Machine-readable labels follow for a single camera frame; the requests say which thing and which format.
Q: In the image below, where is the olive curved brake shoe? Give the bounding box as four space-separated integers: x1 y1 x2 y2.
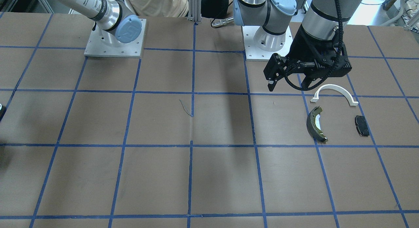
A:
306 106 329 143

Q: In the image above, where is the black brake pad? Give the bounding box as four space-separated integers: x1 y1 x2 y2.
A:
355 115 370 136

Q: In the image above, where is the person in beige shirt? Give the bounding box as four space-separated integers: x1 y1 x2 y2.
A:
127 0 189 17

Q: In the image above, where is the white curved plastic bracket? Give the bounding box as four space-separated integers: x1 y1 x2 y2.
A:
310 84 359 107

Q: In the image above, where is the aluminium frame post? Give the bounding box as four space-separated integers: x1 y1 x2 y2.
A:
187 0 202 24

